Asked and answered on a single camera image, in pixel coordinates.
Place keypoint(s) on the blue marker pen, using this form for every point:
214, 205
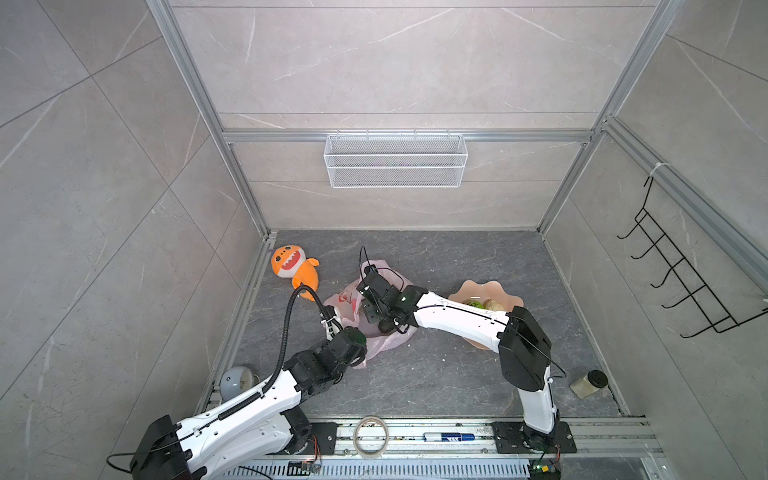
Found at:
448, 437

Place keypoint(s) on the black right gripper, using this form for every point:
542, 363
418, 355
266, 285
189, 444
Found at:
370, 316

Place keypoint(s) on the black wire hook rack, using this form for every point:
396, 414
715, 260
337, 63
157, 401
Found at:
678, 266

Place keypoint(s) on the pink scalloped plastic bowl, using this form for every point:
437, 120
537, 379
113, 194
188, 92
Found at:
480, 291

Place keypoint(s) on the roll of clear tape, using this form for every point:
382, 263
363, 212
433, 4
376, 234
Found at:
371, 437

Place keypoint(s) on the pink plastic bag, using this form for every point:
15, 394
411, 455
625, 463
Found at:
348, 305

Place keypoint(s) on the small jar with black lid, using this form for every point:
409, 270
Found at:
589, 384

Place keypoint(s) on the orange shark plush toy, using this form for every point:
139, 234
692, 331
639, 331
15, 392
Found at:
291, 262

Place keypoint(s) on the white wire mesh basket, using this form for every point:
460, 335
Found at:
395, 160

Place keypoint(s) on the grey round speaker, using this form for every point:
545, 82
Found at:
235, 381

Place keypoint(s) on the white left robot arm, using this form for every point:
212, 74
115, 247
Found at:
263, 420

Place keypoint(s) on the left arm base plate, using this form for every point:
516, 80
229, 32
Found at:
322, 437

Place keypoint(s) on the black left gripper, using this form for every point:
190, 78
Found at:
363, 352

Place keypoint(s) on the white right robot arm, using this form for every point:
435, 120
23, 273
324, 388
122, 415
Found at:
523, 347

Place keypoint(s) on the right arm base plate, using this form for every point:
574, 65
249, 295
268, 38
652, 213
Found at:
518, 438

